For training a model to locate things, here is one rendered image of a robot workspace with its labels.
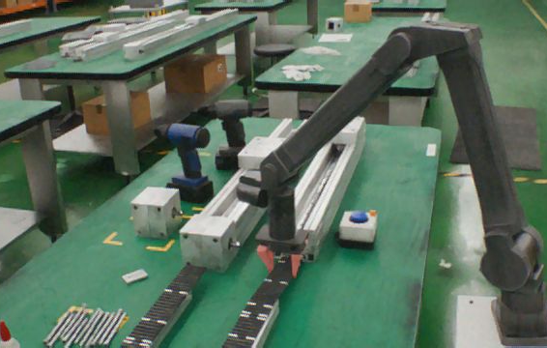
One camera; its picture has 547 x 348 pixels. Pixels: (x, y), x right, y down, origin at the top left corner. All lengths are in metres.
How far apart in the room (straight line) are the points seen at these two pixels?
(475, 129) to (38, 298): 0.96
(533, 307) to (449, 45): 0.44
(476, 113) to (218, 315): 0.63
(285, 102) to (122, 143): 1.16
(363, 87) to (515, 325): 0.46
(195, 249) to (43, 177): 1.83
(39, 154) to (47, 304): 1.76
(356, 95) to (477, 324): 0.45
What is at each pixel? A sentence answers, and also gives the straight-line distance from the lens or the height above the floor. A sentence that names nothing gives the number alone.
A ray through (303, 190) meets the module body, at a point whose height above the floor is 0.86.
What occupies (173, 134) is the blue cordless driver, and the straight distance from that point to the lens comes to 1.63.
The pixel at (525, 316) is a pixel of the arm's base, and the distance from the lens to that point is 1.03.
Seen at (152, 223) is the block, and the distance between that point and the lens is 1.49.
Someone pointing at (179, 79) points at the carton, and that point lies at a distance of 5.17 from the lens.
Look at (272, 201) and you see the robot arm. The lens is 1.18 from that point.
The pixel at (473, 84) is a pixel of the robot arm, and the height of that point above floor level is 1.26.
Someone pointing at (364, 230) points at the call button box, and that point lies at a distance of 1.38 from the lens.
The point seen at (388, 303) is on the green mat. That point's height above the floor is 0.78.
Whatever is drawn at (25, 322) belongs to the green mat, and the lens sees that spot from 1.29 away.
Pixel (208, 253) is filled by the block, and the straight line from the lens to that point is 1.31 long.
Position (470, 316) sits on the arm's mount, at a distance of 1.10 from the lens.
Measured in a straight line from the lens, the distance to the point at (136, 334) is 1.12.
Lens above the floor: 1.48
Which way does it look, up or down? 22 degrees down
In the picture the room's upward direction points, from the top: 3 degrees counter-clockwise
